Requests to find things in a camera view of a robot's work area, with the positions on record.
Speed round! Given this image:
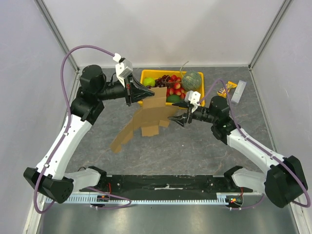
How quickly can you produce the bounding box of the purple cable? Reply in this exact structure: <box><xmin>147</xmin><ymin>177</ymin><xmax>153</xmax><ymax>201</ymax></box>
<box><xmin>198</xmin><ymin>78</ymin><xmax>312</xmax><ymax>211</ymax></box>
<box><xmin>33</xmin><ymin>45</ymin><xmax>132</xmax><ymax>214</ymax></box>

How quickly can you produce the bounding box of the yellow plastic tray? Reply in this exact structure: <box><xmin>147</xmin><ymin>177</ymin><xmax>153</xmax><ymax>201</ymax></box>
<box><xmin>140</xmin><ymin>70</ymin><xmax>204</xmax><ymax>105</ymax></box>

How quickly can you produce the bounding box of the left aluminium frame post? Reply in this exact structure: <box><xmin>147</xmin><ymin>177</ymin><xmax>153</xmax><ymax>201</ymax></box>
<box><xmin>34</xmin><ymin>0</ymin><xmax>80</xmax><ymax>71</ymax></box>

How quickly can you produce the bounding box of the grey slim box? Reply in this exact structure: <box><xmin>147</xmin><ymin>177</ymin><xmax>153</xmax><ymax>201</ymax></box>
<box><xmin>231</xmin><ymin>80</ymin><xmax>247</xmax><ymax>105</ymax></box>

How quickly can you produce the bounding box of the yellow candy bar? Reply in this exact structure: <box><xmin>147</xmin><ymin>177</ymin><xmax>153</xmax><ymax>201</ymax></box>
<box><xmin>217</xmin><ymin>81</ymin><xmax>237</xmax><ymax>98</ymax></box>

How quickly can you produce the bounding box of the right aluminium frame post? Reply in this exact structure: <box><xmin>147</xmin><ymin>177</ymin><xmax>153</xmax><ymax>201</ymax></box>
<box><xmin>248</xmin><ymin>0</ymin><xmax>293</xmax><ymax>71</ymax></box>

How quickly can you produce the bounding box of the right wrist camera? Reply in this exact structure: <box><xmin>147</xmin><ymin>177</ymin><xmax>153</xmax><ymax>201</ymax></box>
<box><xmin>184</xmin><ymin>91</ymin><xmax>200</xmax><ymax>113</ymax></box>

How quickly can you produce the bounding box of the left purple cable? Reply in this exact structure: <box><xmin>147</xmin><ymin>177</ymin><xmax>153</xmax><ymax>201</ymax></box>
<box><xmin>33</xmin><ymin>45</ymin><xmax>132</xmax><ymax>214</ymax></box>

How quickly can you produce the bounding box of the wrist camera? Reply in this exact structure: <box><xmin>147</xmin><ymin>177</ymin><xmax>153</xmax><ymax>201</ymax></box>
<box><xmin>184</xmin><ymin>91</ymin><xmax>200</xmax><ymax>113</ymax></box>
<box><xmin>113</xmin><ymin>53</ymin><xmax>133</xmax><ymax>87</ymax></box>

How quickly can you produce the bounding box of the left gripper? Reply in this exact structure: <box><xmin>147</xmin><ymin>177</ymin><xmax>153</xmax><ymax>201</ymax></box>
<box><xmin>97</xmin><ymin>73</ymin><xmax>155</xmax><ymax>106</ymax></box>

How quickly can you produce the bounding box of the red strawberry cluster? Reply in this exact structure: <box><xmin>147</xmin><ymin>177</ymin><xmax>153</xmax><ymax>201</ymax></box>
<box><xmin>165</xmin><ymin>75</ymin><xmax>186</xmax><ymax>96</ymax></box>

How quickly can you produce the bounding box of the green apple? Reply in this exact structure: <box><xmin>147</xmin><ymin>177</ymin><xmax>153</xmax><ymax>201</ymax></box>
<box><xmin>143</xmin><ymin>77</ymin><xmax>156</xmax><ymax>87</ymax></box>

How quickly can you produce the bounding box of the aluminium frame post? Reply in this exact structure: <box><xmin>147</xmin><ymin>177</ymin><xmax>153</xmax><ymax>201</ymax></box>
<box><xmin>248</xmin><ymin>0</ymin><xmax>293</xmax><ymax>71</ymax></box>
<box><xmin>34</xmin><ymin>0</ymin><xmax>80</xmax><ymax>71</ymax></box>

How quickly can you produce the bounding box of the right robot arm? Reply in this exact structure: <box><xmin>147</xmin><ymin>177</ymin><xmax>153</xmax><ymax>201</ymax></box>
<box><xmin>169</xmin><ymin>92</ymin><xmax>311</xmax><ymax>208</ymax></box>

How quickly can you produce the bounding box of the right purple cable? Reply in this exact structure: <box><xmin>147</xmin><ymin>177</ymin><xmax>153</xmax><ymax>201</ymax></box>
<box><xmin>198</xmin><ymin>78</ymin><xmax>312</xmax><ymax>211</ymax></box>

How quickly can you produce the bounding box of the brown cardboard box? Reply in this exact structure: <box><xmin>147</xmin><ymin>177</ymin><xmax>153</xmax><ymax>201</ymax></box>
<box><xmin>110</xmin><ymin>87</ymin><xmax>178</xmax><ymax>153</ymax></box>

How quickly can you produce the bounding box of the green avocado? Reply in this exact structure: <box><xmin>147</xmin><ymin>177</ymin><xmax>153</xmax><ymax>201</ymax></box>
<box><xmin>166</xmin><ymin>95</ymin><xmax>181</xmax><ymax>103</ymax></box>

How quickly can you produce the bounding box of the purple grape bunch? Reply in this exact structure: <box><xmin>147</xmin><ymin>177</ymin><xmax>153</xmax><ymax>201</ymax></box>
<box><xmin>153</xmin><ymin>75</ymin><xmax>171</xmax><ymax>88</ymax></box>

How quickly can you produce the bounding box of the slotted cable duct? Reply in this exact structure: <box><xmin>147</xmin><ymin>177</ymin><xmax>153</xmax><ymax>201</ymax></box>
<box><xmin>46</xmin><ymin>191</ymin><xmax>242</xmax><ymax>205</ymax></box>

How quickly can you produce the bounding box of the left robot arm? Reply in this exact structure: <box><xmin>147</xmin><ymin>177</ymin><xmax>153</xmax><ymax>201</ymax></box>
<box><xmin>23</xmin><ymin>65</ymin><xmax>154</xmax><ymax>204</ymax></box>

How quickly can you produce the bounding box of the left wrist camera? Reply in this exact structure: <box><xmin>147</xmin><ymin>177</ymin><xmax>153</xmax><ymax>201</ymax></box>
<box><xmin>113</xmin><ymin>53</ymin><xmax>133</xmax><ymax>87</ymax></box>

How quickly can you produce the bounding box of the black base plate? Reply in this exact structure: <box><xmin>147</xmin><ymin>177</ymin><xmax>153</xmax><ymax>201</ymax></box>
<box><xmin>97</xmin><ymin>174</ymin><xmax>254</xmax><ymax>200</ymax></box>

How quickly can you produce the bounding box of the green netted melon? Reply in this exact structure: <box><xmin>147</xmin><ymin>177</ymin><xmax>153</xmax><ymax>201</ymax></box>
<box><xmin>179</xmin><ymin>61</ymin><xmax>202</xmax><ymax>91</ymax></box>

